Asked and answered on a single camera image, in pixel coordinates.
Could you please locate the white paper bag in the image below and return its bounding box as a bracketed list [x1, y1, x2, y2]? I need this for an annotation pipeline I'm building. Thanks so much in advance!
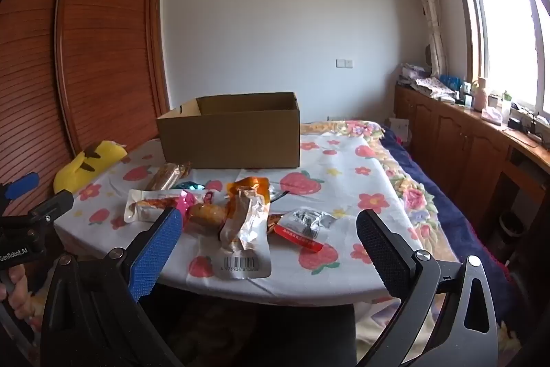
[389, 118, 411, 142]

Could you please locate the dark blue blanket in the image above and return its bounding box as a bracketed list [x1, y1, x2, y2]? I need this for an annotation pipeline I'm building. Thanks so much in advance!
[380, 126, 516, 307]

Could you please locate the wooden low cabinet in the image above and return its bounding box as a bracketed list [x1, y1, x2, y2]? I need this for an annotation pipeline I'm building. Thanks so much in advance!
[393, 85, 550, 247]

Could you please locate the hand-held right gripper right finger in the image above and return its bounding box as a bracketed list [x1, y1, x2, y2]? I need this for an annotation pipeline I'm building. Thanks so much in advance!
[356, 209, 499, 367]

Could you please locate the patterned beige curtain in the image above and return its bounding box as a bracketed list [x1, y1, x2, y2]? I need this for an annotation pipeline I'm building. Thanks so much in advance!
[404, 0, 450, 77]

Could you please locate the brown cardboard box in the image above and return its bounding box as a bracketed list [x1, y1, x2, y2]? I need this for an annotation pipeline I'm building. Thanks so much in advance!
[156, 92, 300, 170]

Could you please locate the dark trash bin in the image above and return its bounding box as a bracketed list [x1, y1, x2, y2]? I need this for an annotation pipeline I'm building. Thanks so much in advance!
[498, 211, 526, 249]

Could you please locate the white sausage snack packet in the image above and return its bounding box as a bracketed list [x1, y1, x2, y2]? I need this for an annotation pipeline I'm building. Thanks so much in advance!
[124, 189, 183, 223]

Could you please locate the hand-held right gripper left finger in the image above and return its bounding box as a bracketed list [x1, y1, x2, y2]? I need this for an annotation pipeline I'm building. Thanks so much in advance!
[41, 206, 185, 367]

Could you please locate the yellow plush toy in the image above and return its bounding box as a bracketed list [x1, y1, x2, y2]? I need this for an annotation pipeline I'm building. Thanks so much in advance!
[54, 140, 130, 193]

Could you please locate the floral bed blanket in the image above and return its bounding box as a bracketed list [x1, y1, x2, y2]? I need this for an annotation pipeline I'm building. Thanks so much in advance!
[301, 120, 516, 367]

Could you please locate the red snack packet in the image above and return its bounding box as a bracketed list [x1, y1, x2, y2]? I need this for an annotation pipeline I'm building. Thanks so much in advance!
[268, 213, 324, 253]

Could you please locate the orange snack packet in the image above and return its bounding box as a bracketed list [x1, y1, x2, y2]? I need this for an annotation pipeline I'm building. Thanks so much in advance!
[226, 176, 271, 206]

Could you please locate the pink patterned box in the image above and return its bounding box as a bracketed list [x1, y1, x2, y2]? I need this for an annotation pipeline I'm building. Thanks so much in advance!
[399, 64, 430, 86]

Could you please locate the crumpled silver snack packet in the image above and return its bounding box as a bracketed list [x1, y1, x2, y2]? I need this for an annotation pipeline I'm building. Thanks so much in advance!
[284, 209, 337, 241]

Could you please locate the wooden framed window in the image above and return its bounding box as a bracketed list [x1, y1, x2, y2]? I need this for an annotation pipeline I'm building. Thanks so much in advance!
[444, 0, 550, 122]

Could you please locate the brown pastry snack packet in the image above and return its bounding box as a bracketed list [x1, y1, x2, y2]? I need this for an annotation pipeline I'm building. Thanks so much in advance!
[188, 203, 228, 234]

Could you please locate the black electronic device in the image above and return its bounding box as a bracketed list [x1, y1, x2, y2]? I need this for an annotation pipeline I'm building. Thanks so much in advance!
[509, 105, 550, 136]

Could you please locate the pink snack packet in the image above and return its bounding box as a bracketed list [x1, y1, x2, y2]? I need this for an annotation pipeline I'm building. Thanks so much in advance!
[178, 190, 216, 217]

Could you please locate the clear grain bar packet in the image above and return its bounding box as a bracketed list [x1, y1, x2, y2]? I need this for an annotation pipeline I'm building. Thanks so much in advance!
[145, 161, 193, 191]

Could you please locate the patterned folded cloth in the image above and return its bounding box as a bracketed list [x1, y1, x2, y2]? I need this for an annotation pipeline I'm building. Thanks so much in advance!
[412, 77, 456, 99]

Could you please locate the person's left hand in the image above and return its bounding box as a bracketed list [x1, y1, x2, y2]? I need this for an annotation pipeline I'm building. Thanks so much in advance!
[0, 261, 46, 327]

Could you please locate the silver vacuum snack packet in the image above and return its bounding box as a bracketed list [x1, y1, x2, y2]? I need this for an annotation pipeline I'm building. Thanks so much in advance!
[218, 186, 273, 279]

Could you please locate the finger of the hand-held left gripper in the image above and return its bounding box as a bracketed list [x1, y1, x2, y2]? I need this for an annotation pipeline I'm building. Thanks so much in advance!
[0, 172, 40, 202]
[0, 189, 75, 228]

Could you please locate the wooden slatted wardrobe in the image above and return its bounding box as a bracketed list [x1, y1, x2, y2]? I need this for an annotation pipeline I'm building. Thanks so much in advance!
[0, 0, 170, 217]

